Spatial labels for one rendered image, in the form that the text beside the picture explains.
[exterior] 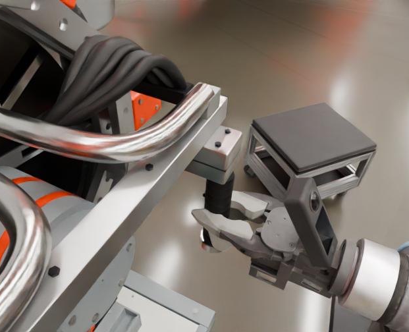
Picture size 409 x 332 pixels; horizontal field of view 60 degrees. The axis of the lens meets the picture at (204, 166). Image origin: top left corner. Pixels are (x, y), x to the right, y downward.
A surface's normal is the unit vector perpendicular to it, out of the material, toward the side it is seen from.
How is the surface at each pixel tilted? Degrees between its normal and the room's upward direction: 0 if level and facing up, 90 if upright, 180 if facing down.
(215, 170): 90
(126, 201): 0
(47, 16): 90
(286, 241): 0
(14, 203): 0
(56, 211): 11
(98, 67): 58
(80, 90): 71
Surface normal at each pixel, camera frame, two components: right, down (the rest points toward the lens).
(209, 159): -0.44, 0.59
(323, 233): 0.77, -0.06
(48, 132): -0.11, -0.39
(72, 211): 0.85, -0.22
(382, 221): 0.04, -0.73
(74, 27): 0.90, 0.33
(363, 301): -0.40, 0.37
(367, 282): -0.28, -0.11
